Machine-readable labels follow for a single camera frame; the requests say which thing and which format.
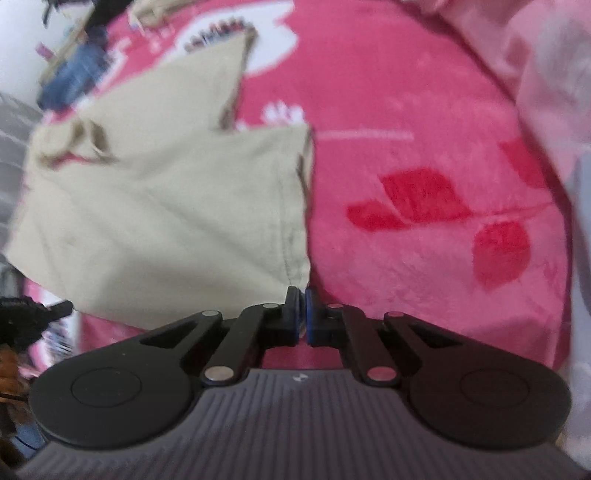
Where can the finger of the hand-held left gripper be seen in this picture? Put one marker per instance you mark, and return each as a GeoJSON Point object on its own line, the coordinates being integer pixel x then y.
{"type": "Point", "coordinates": [32, 316]}

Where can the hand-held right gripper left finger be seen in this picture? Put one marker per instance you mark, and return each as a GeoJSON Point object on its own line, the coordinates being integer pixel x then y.
{"type": "Point", "coordinates": [292, 318]}

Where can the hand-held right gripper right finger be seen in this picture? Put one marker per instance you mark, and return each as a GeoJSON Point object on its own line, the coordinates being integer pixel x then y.
{"type": "Point", "coordinates": [309, 318]}

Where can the beige pants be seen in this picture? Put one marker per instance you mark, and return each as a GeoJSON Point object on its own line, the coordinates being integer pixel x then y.
{"type": "Point", "coordinates": [152, 198]}

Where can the pink printed blanket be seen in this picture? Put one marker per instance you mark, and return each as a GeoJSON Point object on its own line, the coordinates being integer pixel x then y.
{"type": "Point", "coordinates": [406, 115]}

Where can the black garment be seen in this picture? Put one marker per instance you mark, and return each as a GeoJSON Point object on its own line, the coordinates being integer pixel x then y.
{"type": "Point", "coordinates": [99, 11]}

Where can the pale pink cloth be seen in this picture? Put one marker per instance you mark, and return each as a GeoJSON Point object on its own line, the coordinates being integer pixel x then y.
{"type": "Point", "coordinates": [545, 69]}

